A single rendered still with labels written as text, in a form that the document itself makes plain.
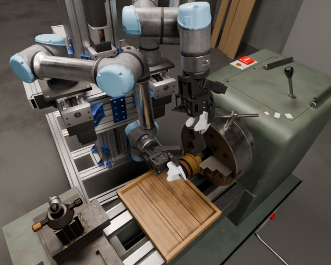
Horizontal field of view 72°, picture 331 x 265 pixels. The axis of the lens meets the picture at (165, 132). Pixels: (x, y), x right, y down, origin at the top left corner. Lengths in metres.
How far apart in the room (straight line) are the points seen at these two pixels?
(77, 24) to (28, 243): 1.01
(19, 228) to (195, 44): 0.91
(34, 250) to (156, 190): 0.51
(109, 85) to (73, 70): 0.17
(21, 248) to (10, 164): 1.70
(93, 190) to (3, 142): 1.32
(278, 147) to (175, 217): 0.50
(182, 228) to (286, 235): 1.32
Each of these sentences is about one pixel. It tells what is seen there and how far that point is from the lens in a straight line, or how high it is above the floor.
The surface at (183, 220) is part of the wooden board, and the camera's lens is 1.03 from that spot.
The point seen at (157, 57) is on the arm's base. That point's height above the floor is 1.21.
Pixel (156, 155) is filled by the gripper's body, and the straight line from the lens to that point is 0.91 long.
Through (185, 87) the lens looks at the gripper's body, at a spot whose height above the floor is 1.48.
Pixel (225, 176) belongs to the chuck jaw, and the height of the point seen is 1.10.
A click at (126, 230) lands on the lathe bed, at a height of 0.82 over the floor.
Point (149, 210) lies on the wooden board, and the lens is 1.04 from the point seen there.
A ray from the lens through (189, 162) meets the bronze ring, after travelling 0.89.
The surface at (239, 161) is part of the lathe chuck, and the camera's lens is 0.90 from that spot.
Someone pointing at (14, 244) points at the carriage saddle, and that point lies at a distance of 1.07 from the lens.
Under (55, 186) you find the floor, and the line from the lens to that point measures 2.32.
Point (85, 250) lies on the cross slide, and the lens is 0.92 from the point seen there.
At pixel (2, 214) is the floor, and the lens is 2.36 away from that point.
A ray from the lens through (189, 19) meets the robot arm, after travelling 0.57.
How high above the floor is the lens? 1.82
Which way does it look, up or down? 44 degrees down
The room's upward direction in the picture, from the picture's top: 3 degrees clockwise
